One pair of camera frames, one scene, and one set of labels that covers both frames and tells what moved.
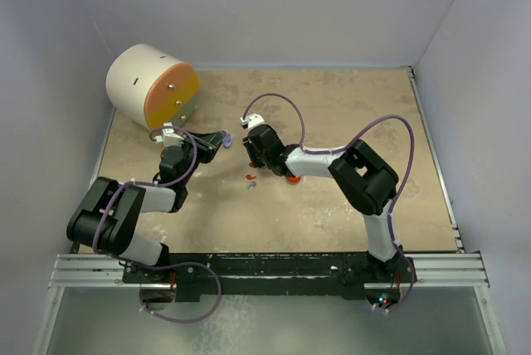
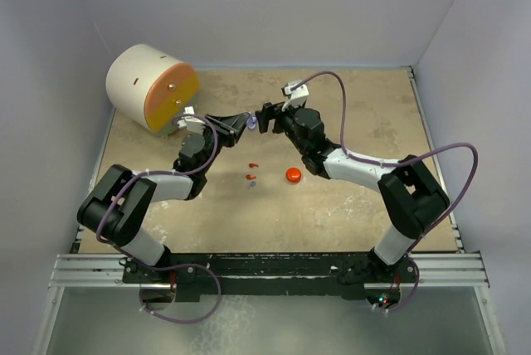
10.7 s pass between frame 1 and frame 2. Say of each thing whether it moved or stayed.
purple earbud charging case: moved
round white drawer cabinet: stayed
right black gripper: moved
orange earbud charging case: stayed
